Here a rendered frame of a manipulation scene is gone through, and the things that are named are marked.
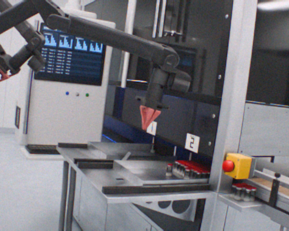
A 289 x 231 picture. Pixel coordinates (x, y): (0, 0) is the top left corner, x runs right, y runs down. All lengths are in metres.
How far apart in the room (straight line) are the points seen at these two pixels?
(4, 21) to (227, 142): 0.81
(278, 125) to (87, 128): 1.12
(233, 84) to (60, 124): 1.11
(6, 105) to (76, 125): 4.57
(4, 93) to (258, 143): 5.59
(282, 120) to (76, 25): 0.83
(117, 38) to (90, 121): 1.02
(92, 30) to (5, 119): 5.55
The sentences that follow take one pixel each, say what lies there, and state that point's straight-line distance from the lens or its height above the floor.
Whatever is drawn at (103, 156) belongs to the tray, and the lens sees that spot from 1.48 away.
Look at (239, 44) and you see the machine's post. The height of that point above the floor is 1.40.
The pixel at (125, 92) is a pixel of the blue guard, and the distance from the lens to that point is 1.95.
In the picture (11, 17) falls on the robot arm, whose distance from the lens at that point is 1.10.
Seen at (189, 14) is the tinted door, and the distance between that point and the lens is 1.51.
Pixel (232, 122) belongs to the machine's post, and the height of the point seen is 1.13.
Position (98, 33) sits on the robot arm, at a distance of 1.09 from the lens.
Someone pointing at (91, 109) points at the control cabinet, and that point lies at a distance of 2.04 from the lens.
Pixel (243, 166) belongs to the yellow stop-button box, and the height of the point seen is 1.00.
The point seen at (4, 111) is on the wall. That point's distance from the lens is 6.55.
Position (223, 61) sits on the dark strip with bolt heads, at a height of 1.34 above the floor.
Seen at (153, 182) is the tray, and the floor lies 0.91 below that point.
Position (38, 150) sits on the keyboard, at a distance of 1.81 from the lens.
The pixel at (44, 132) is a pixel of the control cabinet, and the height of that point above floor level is 0.88.
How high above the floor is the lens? 1.24
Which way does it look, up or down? 6 degrees down
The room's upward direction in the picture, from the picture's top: 7 degrees clockwise
